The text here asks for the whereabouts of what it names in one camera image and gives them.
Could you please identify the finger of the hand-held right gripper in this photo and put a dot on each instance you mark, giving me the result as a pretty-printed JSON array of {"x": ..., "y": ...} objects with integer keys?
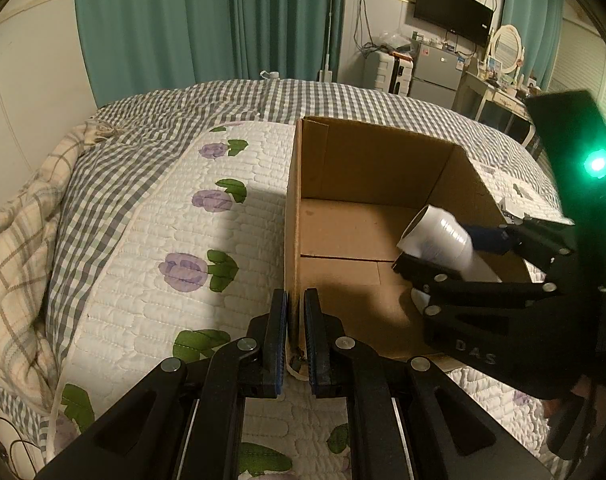
[
  {"x": 483, "y": 238},
  {"x": 463, "y": 300}
]

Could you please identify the white plastic film roll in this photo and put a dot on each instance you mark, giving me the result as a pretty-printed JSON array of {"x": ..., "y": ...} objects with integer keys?
[{"x": 435, "y": 240}]

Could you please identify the white dressing table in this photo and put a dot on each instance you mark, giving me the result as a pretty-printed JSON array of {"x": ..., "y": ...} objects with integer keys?
[{"x": 488, "y": 95}]

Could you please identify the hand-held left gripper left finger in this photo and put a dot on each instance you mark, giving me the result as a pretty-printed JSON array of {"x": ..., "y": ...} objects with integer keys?
[{"x": 281, "y": 340}]

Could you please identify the brown cardboard box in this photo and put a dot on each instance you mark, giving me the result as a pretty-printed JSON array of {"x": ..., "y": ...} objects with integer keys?
[{"x": 363, "y": 240}]

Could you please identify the grey checked duvet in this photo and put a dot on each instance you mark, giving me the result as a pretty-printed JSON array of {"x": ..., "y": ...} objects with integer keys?
[{"x": 223, "y": 102}]

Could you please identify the silver small fridge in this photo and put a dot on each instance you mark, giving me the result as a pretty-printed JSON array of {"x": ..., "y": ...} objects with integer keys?
[{"x": 438, "y": 75}]

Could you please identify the beige plaid blanket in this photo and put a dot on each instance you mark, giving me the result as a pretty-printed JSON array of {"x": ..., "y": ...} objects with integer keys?
[{"x": 18, "y": 245}]

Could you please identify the person's right hand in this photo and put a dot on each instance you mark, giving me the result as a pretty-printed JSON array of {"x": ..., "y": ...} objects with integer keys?
[{"x": 575, "y": 392}]

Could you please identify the white suitcase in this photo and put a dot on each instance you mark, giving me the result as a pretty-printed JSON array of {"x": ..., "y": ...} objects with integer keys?
[{"x": 385, "y": 72}]

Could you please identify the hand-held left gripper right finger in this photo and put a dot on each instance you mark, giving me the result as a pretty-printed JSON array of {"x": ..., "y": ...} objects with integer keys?
[{"x": 311, "y": 340}]

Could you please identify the white mop pole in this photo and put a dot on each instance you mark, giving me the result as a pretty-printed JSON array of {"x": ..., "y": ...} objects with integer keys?
[{"x": 328, "y": 35}]

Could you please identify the white floral quilt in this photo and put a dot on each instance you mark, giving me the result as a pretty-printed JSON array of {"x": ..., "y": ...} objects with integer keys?
[{"x": 193, "y": 270}]

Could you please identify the white oval mirror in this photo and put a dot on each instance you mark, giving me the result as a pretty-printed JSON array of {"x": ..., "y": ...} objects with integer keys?
[{"x": 508, "y": 50}]

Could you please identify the wide green curtain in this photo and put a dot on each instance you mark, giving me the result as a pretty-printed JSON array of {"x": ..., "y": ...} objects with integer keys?
[{"x": 208, "y": 20}]

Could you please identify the black wall television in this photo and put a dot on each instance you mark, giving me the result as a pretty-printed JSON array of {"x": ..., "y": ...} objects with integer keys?
[{"x": 453, "y": 10}]

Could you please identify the narrow green curtain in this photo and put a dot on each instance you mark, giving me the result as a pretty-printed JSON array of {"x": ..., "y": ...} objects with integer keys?
[{"x": 530, "y": 15}]

